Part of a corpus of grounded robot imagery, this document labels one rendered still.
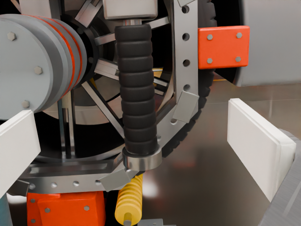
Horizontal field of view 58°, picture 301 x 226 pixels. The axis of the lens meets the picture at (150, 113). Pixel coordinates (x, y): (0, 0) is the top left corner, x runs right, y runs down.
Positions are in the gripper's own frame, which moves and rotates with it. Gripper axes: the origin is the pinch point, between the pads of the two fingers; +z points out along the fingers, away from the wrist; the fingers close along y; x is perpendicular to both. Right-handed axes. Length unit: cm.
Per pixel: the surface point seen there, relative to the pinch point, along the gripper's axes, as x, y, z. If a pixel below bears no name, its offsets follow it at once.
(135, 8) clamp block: 7.8, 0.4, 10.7
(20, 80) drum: 0.6, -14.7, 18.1
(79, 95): -11, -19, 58
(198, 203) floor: -83, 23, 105
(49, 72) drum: 1.4, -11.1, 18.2
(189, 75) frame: -2.6, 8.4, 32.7
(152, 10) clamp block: 7.5, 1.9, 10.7
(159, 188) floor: -83, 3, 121
